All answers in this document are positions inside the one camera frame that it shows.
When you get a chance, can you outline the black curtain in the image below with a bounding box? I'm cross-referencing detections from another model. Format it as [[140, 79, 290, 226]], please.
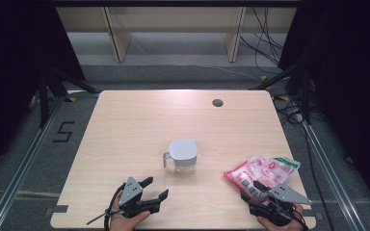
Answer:
[[0, 0, 87, 181], [278, 0, 370, 211]]

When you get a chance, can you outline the person's right hand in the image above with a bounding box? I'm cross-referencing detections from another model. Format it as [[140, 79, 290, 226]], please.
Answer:
[[256, 203, 304, 231]]

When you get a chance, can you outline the metal floor rail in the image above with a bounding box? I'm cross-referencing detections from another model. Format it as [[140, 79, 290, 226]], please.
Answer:
[[0, 95, 64, 231], [301, 120, 369, 231]]

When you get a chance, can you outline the light wooden shelf unit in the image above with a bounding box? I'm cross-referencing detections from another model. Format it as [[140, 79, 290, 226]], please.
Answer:
[[56, 6, 298, 64]]

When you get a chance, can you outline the grey square jug lid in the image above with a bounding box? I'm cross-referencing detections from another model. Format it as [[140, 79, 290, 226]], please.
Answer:
[[169, 139, 198, 162]]

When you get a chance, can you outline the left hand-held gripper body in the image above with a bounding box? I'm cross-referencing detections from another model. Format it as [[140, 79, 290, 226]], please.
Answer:
[[118, 176, 162, 219]]

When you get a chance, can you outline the bundle of black cables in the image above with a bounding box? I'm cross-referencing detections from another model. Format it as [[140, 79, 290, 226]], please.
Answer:
[[239, 6, 291, 75]]

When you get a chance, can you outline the grey cable tie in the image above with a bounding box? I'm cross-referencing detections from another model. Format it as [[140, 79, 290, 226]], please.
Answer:
[[86, 210, 114, 226]]

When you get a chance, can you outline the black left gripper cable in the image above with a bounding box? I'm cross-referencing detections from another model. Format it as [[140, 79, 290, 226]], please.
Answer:
[[103, 182, 127, 231]]

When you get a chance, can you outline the dark tape strip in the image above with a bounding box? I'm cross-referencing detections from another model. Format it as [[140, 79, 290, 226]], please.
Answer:
[[302, 209, 324, 221], [45, 204, 69, 216]]

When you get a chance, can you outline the tangle of black floor cables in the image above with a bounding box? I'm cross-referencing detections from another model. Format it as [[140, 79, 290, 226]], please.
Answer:
[[274, 95, 306, 127]]

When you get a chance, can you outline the black metal stand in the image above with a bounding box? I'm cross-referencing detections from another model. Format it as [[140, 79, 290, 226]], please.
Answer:
[[250, 61, 313, 125], [38, 66, 101, 129]]

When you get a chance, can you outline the person's left hand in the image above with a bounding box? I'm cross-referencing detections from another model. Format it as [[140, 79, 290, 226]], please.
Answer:
[[109, 191, 151, 231]]

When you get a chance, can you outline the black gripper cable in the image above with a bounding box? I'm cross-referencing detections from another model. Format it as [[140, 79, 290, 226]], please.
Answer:
[[103, 182, 127, 231], [288, 207, 309, 231]]

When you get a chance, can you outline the pink and white plastic bag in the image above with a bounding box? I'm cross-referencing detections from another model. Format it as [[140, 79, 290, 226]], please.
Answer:
[[224, 155, 302, 204]]

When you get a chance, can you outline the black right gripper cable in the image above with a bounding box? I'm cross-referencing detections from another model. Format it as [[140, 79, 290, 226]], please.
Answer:
[[288, 207, 309, 231]]

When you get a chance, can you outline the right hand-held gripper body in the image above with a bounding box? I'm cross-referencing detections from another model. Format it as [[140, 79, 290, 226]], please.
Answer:
[[248, 183, 313, 226]]

